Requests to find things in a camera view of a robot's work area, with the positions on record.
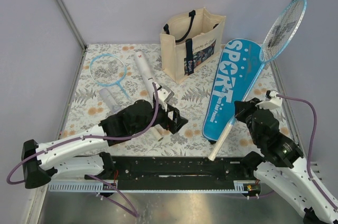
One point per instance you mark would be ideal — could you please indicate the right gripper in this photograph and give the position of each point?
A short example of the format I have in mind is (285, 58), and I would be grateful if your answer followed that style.
(241, 108)

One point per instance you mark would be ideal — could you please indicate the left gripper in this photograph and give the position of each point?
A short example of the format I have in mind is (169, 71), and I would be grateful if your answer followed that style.
(174, 126)

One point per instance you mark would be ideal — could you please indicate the blue racket cover bag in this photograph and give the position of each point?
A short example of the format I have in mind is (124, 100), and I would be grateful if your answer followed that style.
(238, 66)

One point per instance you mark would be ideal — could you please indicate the white shuttlecock tube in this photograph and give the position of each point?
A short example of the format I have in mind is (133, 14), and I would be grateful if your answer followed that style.
(145, 71)

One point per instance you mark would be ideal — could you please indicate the clear plastic tube cap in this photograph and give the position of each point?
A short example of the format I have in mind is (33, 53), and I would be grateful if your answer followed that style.
(109, 100)

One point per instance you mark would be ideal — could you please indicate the light blue racket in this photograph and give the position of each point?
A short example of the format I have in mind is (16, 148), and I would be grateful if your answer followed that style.
(265, 58)
(108, 70)

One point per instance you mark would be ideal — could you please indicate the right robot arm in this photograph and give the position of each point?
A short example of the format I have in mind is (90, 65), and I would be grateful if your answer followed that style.
(281, 164)

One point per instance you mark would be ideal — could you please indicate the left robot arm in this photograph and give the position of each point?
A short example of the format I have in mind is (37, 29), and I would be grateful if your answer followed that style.
(40, 160)

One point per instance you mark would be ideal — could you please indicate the beige canvas tote bag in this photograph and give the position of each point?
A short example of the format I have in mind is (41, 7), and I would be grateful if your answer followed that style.
(189, 41)

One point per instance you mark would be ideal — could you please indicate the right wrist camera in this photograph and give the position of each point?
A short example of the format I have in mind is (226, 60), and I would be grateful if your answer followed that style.
(271, 102)

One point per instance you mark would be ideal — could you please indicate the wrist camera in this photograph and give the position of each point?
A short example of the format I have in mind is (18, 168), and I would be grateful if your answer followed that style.
(164, 95)
(271, 102)

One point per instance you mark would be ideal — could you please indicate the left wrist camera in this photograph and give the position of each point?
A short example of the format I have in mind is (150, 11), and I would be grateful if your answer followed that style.
(164, 95)

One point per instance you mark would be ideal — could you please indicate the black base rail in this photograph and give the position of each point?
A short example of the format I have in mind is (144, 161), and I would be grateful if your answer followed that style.
(167, 173)

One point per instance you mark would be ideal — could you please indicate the aluminium frame post left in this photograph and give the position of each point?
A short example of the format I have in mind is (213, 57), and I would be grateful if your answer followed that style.
(71, 24)

